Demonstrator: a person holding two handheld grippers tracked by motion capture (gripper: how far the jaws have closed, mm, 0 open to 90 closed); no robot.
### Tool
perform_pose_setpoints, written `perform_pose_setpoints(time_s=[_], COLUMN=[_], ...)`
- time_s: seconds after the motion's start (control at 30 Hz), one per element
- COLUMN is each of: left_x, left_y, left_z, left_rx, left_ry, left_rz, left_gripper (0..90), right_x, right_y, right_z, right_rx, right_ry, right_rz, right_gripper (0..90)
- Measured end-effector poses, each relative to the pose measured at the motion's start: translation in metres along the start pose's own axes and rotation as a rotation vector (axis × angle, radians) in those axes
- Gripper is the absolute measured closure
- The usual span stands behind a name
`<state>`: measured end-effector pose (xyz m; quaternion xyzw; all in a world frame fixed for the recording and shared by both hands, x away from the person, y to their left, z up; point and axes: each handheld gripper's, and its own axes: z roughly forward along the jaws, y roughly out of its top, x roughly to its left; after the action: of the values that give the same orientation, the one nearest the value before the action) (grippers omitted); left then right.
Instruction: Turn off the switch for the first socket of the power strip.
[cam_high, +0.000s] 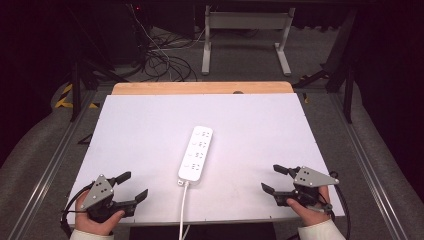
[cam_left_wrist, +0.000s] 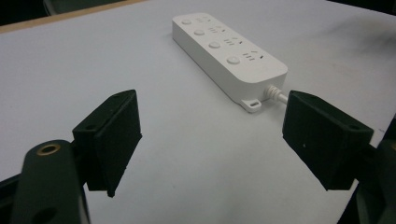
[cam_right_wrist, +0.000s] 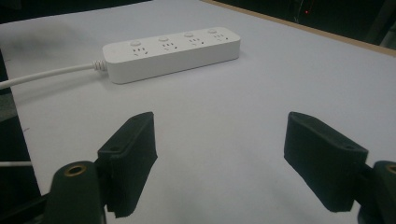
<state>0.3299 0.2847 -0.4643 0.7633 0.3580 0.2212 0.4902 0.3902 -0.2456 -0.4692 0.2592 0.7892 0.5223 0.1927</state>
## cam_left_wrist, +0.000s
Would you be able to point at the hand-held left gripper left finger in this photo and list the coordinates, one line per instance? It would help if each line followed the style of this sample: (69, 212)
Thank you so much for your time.
(112, 143)

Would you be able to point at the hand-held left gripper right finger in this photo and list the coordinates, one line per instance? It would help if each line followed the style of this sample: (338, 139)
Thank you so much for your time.
(323, 137)

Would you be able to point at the white power strip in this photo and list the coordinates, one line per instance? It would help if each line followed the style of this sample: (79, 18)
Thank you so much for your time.
(229, 56)

